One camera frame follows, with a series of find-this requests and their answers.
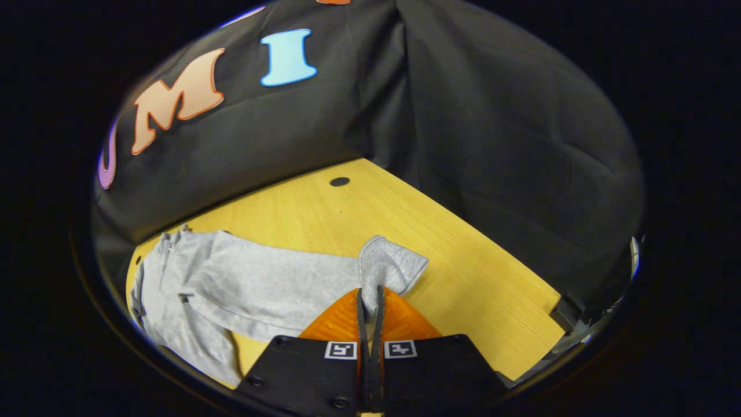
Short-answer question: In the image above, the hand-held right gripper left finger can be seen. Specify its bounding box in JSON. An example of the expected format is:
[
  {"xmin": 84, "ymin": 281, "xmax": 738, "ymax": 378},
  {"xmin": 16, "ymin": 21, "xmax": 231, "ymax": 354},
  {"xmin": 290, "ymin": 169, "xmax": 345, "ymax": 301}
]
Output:
[{"xmin": 234, "ymin": 288, "xmax": 371, "ymax": 415}]

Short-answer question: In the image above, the black backdrop cloth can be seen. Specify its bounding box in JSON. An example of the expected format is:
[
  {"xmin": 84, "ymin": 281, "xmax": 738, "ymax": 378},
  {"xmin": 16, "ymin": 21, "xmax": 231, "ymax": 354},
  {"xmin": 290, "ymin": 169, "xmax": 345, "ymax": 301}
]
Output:
[{"xmin": 93, "ymin": 0, "xmax": 646, "ymax": 325}]

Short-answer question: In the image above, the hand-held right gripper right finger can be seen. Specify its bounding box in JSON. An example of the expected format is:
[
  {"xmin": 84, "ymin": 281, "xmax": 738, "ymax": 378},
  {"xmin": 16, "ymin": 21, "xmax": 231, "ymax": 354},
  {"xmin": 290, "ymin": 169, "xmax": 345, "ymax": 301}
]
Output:
[{"xmin": 370, "ymin": 285, "xmax": 507, "ymax": 415}]

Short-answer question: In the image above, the dark grey block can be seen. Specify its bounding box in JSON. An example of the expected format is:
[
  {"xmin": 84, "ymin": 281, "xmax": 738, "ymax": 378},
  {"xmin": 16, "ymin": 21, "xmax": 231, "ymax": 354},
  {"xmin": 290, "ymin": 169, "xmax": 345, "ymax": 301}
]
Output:
[{"xmin": 550, "ymin": 295, "xmax": 588, "ymax": 333}]

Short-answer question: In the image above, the grey sweatshirt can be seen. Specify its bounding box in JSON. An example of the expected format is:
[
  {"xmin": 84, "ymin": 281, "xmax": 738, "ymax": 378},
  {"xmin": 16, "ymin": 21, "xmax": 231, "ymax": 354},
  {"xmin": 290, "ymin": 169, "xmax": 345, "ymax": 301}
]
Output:
[{"xmin": 130, "ymin": 223, "xmax": 430, "ymax": 387}]

